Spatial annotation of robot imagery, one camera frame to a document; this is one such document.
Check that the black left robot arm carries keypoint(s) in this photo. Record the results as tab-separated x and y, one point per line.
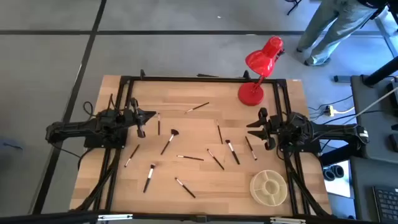
77	127

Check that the black stand leg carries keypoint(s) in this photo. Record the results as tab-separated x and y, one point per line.
381	72

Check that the black keyboard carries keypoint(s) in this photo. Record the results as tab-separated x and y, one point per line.
387	203

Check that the person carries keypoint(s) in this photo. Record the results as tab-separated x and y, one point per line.
329	28

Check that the thin black makeup brush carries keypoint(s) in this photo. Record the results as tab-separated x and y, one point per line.
251	148
159	124
190	158
215	159
185	188
219	132
197	107
132	155

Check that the black chair base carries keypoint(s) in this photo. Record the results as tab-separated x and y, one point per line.
293	7

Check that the thick black makeup brush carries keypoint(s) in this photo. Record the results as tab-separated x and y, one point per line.
148	179
233	152

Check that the black headphones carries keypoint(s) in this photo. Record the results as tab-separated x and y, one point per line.
333	172

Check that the yellow white power strip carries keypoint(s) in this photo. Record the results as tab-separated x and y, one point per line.
329	110

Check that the silver metal bracket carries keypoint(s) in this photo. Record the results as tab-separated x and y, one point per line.
287	220
115	217

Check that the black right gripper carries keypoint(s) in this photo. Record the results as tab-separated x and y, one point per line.
272	127

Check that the round beige divided container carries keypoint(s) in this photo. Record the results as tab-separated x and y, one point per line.
258	186

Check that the grey desk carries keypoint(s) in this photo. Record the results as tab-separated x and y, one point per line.
360	205
373	140

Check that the red desk lamp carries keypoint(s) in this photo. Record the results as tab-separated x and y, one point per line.
251	95

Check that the black aluminium table frame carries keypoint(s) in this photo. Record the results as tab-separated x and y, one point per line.
202	79

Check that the black fan makeup brush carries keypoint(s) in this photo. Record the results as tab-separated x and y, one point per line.
169	141

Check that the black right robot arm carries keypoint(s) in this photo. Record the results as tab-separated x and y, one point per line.
329	130

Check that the grey metal bar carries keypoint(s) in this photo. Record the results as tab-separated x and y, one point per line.
341	78

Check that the white sheet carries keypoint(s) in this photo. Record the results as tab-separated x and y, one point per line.
340	188

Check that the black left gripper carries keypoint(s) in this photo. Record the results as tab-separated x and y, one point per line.
133	116

